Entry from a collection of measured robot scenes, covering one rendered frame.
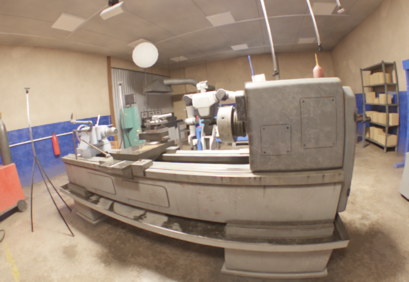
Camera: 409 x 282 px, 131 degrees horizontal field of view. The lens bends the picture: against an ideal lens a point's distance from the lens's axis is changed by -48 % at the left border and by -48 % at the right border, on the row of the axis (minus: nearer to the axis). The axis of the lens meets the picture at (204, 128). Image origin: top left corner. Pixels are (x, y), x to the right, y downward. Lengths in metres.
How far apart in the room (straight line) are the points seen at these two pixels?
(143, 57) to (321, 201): 4.93
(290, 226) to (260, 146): 0.55
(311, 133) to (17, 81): 5.30
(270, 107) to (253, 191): 0.48
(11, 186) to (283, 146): 3.60
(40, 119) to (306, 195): 5.18
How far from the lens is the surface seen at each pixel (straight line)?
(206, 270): 1.55
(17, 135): 4.94
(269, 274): 1.47
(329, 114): 1.00
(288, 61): 8.48
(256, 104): 0.95
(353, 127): 1.11
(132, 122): 5.79
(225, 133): 1.12
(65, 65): 5.66
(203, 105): 1.98
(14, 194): 3.54
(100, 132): 1.99
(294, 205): 1.12
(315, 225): 1.23
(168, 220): 1.45
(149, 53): 5.13
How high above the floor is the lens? 1.23
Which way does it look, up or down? 7 degrees down
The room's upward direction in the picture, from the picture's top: 6 degrees counter-clockwise
